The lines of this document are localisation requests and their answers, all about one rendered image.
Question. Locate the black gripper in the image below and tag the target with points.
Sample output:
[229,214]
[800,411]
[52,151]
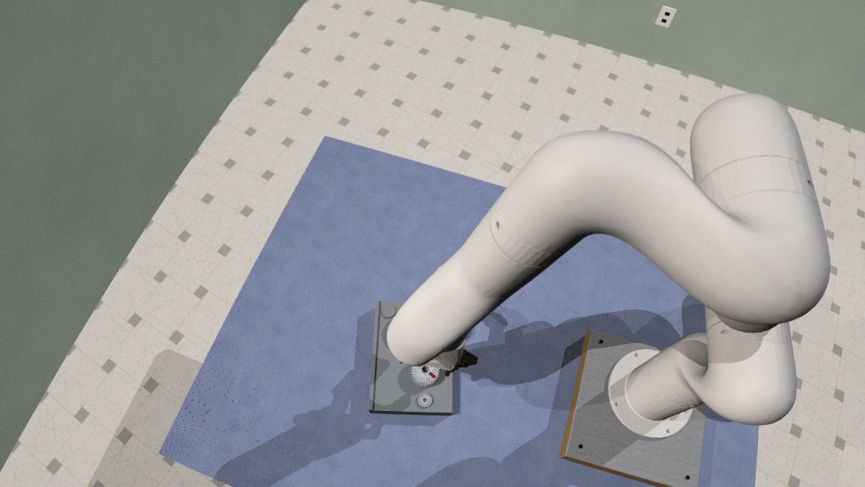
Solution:
[451,361]

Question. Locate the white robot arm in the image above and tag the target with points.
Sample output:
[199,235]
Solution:
[756,254]

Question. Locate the grey gear with red arrow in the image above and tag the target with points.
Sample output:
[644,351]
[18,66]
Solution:
[425,379]

